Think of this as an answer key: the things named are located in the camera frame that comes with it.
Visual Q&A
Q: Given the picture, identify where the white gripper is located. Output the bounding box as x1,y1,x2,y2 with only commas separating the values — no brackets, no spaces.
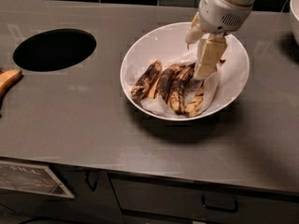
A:
185,0,252,80

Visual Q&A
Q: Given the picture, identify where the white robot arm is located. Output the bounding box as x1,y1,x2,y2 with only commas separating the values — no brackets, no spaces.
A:
185,0,255,80

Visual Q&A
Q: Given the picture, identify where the white bowl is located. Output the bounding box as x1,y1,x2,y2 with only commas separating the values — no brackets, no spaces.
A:
121,22,249,118

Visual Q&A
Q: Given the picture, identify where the brown spotted banana bunch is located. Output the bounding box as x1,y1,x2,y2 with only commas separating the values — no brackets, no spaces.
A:
130,58,226,119

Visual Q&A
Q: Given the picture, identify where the round black counter hole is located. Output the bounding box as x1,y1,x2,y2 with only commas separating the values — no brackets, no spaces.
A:
13,28,96,72

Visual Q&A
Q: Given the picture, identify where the dark cabinet drawer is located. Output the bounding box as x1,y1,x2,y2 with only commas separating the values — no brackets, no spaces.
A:
109,175,299,224

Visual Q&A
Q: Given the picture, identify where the framed sign on cabinet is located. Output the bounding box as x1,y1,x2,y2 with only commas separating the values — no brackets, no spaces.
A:
0,161,75,199

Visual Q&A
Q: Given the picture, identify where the black drawer handle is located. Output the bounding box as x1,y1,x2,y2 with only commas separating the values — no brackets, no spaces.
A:
201,195,239,213

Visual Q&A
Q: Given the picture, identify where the black cabinet door handle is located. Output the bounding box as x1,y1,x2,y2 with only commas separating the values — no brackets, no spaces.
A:
84,171,98,192

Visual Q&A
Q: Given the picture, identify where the wooden handle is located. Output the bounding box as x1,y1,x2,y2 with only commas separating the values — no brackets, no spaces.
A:
0,69,22,98

